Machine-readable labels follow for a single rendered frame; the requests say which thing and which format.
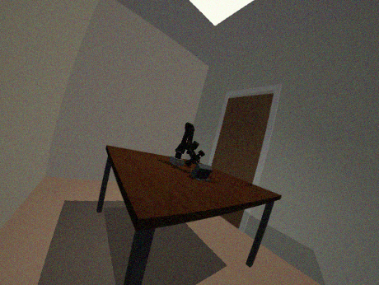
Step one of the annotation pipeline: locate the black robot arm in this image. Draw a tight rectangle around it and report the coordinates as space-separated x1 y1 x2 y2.
174 123 199 159

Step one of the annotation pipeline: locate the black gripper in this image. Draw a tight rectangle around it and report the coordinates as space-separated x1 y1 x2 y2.
185 150 205 166

